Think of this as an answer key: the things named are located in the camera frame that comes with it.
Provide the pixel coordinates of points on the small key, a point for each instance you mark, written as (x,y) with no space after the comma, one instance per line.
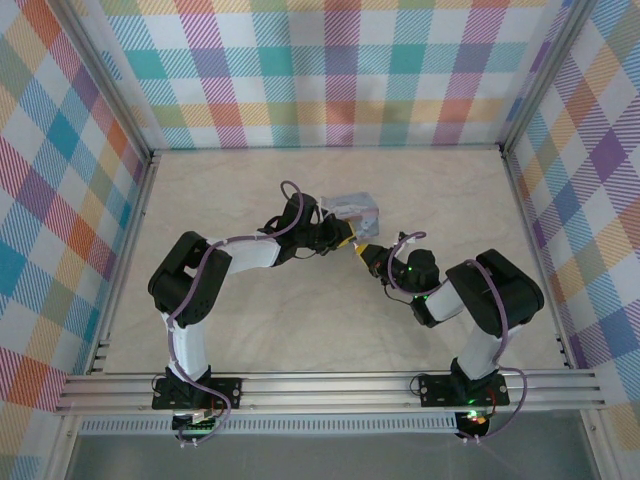
(356,246)

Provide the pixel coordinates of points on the clear plastic bag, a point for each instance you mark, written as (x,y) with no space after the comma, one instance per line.
(350,205)

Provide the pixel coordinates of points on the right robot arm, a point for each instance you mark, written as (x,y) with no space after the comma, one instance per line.
(500,300)

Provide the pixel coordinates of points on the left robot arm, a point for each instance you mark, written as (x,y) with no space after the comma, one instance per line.
(190,345)

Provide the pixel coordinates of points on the small controller board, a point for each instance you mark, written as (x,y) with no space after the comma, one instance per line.
(472,419)

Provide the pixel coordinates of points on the green circuit board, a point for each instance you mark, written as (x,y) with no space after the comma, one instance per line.
(197,422)

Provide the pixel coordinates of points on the thin aluminium frame rail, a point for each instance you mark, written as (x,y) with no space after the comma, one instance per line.
(325,148)

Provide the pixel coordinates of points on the aluminium frame side rail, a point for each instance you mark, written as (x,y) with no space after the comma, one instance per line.
(540,260)
(122,260)

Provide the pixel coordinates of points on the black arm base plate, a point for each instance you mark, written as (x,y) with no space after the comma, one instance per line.
(435,390)
(230,392)

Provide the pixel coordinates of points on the wide aluminium base rail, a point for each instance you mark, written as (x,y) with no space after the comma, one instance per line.
(325,390)

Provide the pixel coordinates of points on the aluminium frame post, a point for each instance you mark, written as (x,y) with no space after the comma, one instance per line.
(100,70)
(545,70)

